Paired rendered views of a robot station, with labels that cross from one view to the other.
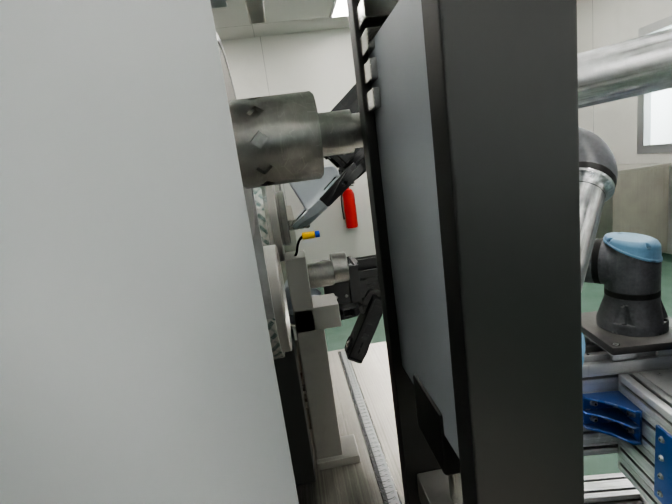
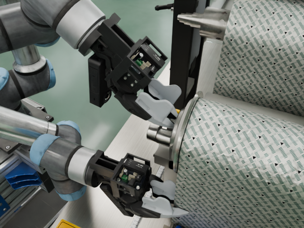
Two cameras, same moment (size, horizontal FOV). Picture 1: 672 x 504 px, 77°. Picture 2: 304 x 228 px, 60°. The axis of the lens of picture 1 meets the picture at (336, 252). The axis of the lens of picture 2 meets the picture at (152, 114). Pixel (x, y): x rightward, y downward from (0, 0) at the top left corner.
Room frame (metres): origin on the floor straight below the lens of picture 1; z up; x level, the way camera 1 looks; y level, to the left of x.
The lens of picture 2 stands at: (0.87, 0.18, 1.59)
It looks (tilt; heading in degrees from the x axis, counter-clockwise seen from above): 44 degrees down; 209
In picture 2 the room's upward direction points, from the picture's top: straight up
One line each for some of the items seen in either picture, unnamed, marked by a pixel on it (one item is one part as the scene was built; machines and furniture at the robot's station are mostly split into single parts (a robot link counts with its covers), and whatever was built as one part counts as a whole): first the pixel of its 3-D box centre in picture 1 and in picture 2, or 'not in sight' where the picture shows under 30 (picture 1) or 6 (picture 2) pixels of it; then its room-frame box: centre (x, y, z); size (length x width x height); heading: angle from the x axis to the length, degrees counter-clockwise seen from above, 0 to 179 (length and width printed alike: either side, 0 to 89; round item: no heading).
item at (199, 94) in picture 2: (270, 220); (189, 131); (0.57, 0.08, 1.25); 0.15 x 0.01 x 0.15; 6
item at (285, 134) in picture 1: (277, 140); (217, 24); (0.33, 0.03, 1.33); 0.06 x 0.06 x 0.06; 6
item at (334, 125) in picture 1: (356, 130); (190, 19); (0.33, -0.03, 1.33); 0.06 x 0.03 x 0.03; 96
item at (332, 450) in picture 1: (324, 359); (168, 172); (0.54, 0.04, 1.05); 0.06 x 0.05 x 0.31; 96
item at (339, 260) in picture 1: (339, 267); (154, 132); (0.54, 0.00, 1.18); 0.04 x 0.02 x 0.04; 6
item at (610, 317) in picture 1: (631, 306); not in sight; (0.99, -0.72, 0.87); 0.15 x 0.15 x 0.10
